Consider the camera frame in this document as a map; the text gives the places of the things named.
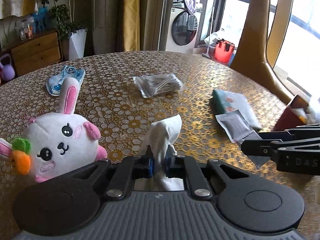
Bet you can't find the tall covered air conditioner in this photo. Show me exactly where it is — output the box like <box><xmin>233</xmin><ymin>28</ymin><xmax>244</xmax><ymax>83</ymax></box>
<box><xmin>92</xmin><ymin>0</ymin><xmax>121</xmax><ymax>54</ymax></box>

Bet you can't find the bag of cotton swabs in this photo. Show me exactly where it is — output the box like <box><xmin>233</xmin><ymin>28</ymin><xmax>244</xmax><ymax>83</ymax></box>
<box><xmin>132</xmin><ymin>74</ymin><xmax>185</xmax><ymax>98</ymax></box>

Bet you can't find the tan giraffe shaped chair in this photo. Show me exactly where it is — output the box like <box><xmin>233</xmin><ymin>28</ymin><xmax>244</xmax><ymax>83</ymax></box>
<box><xmin>231</xmin><ymin>0</ymin><xmax>310</xmax><ymax>104</ymax></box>

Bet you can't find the potted green tree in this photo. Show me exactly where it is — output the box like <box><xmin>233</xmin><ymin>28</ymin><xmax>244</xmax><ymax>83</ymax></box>
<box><xmin>38</xmin><ymin>0</ymin><xmax>87</xmax><ymax>40</ymax></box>

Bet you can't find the white bunny plush toy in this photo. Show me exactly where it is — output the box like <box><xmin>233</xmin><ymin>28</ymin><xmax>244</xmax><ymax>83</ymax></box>
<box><xmin>1</xmin><ymin>77</ymin><xmax>107</xmax><ymax>183</ymax></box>

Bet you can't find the purple kettlebell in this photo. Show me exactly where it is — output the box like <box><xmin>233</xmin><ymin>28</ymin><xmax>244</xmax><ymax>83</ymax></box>
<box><xmin>0</xmin><ymin>54</ymin><xmax>15</xmax><ymax>81</ymax></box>

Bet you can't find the red bucket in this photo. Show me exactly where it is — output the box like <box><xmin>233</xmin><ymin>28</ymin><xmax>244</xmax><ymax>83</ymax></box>
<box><xmin>214</xmin><ymin>39</ymin><xmax>235</xmax><ymax>63</ymax></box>

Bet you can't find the grey foil sachet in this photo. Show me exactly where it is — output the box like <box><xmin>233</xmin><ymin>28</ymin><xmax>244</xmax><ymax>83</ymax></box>
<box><xmin>215</xmin><ymin>109</ymin><xmax>271</xmax><ymax>169</ymax></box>

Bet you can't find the white fabric piece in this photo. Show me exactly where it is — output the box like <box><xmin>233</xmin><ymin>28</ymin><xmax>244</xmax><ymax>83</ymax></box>
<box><xmin>135</xmin><ymin>114</ymin><xmax>184</xmax><ymax>192</ymax></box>

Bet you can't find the white plant pot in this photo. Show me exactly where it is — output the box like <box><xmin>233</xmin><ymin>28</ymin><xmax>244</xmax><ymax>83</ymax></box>
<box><xmin>68</xmin><ymin>29</ymin><xmax>87</xmax><ymax>60</ymax></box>

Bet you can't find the yellow curtain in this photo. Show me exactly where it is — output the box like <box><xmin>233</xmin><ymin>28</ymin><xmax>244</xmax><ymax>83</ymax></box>
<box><xmin>123</xmin><ymin>0</ymin><xmax>140</xmax><ymax>51</ymax></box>

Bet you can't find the wooden drawer cabinet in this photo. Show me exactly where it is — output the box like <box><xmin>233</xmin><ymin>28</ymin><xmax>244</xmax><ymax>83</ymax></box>
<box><xmin>1</xmin><ymin>29</ymin><xmax>63</xmax><ymax>76</ymax></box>

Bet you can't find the clear plastic bag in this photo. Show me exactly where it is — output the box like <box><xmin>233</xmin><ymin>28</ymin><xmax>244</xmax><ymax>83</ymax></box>
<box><xmin>299</xmin><ymin>96</ymin><xmax>320</xmax><ymax>125</ymax></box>

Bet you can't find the blue cartoon face mask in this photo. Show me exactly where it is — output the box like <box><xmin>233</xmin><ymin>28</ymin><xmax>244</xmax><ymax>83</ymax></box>
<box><xmin>46</xmin><ymin>65</ymin><xmax>86</xmax><ymax>96</ymax></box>

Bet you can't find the front load washing machine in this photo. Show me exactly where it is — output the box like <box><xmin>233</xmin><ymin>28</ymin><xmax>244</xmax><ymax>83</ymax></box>
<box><xmin>159</xmin><ymin>0</ymin><xmax>203</xmax><ymax>54</ymax></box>

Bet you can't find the teal white tissue pack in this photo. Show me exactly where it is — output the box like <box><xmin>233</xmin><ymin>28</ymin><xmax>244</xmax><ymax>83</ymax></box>
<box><xmin>212</xmin><ymin>89</ymin><xmax>261</xmax><ymax>132</ymax></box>

